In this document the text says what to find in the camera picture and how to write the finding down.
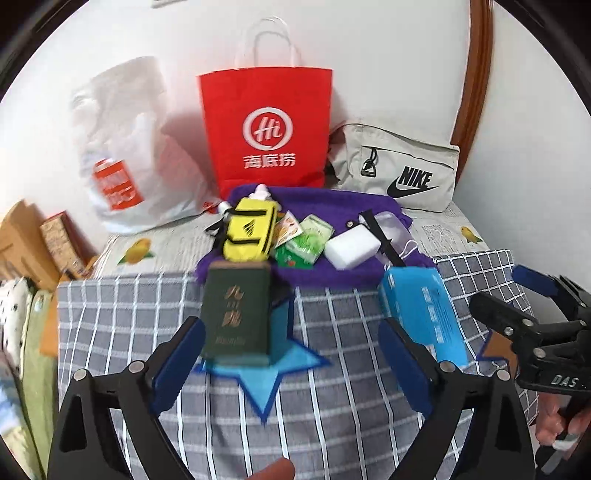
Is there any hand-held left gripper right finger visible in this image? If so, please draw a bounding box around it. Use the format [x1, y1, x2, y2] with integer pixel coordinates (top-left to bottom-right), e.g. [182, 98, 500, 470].
[378, 316, 539, 480]

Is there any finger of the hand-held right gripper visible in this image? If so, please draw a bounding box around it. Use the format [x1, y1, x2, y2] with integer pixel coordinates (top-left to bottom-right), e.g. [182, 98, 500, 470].
[470, 292, 550, 354]
[512, 264, 591, 324]

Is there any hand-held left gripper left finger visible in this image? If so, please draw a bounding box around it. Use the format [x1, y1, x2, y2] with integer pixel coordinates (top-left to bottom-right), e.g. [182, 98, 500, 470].
[46, 316, 208, 480]

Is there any blue tissue pack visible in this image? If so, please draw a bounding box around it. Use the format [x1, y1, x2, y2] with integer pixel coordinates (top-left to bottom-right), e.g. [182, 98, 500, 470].
[379, 267, 468, 363]

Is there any dark green tin box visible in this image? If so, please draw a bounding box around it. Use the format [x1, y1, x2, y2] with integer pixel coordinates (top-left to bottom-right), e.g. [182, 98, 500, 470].
[201, 261, 289, 367]

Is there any white sponge block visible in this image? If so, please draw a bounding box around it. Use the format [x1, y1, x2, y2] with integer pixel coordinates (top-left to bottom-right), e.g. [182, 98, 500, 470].
[324, 226, 383, 271]

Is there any black strap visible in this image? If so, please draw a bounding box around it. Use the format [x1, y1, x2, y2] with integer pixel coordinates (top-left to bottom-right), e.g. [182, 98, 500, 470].
[347, 210, 407, 268]

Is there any clear face mask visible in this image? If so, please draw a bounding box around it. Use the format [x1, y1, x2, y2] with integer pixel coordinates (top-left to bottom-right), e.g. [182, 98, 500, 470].
[372, 211, 416, 266]

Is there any yellow zip pouch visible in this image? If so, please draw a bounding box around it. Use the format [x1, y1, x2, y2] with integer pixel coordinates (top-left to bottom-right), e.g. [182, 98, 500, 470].
[205, 198, 280, 264]

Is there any dark green labelled packet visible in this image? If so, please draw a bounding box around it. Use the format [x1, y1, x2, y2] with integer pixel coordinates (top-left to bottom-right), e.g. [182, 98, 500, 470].
[274, 233, 324, 269]

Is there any light green tissue pack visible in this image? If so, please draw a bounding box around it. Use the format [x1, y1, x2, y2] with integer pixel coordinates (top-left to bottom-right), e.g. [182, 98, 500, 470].
[299, 215, 334, 250]

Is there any fruit print packet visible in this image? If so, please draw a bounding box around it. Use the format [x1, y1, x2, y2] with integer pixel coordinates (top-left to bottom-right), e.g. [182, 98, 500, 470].
[276, 211, 302, 247]

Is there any white glove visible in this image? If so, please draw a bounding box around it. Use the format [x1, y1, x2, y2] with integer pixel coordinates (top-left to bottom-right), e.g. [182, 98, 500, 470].
[217, 184, 271, 214]

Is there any person's right hand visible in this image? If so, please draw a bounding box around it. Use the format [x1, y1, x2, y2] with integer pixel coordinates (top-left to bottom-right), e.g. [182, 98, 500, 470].
[536, 397, 580, 450]

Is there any person's left hand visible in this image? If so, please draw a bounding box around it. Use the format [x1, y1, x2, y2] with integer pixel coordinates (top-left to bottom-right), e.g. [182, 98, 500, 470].
[252, 459, 296, 480]

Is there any grey checkered blanket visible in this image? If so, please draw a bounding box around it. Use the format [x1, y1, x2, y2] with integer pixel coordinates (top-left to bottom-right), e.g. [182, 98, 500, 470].
[55, 249, 541, 480]

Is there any wooden bedside table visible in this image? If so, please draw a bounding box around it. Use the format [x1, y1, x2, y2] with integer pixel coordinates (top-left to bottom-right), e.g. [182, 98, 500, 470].
[39, 277, 61, 358]

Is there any green blanket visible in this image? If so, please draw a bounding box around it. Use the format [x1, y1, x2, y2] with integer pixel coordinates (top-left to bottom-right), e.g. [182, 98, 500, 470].
[18, 291, 58, 462]

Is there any colourful quilt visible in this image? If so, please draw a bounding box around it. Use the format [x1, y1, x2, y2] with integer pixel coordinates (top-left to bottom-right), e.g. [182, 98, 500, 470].
[0, 364, 38, 480]

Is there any white floral pillow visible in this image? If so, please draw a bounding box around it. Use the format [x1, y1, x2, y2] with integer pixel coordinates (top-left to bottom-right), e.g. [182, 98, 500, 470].
[0, 277, 35, 356]

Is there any grey waist bag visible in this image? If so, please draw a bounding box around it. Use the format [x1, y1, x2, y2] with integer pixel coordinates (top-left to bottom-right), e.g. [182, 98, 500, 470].
[328, 122, 461, 213]

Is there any purple towel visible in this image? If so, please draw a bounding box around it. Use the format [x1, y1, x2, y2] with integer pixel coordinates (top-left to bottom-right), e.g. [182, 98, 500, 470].
[196, 185, 437, 287]

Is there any wooden headboard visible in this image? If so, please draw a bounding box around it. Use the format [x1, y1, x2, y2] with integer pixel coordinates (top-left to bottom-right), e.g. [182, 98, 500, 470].
[0, 199, 61, 289]

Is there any white plastic shopping bag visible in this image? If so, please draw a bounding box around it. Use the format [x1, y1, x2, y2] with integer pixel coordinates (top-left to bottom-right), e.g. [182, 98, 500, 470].
[69, 56, 220, 235]

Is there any red paper bag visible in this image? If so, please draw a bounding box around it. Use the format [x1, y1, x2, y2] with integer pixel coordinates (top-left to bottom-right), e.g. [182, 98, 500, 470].
[198, 17, 334, 199]

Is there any wooden door frame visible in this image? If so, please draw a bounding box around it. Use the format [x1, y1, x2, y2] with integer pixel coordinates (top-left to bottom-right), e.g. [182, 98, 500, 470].
[450, 0, 494, 148]

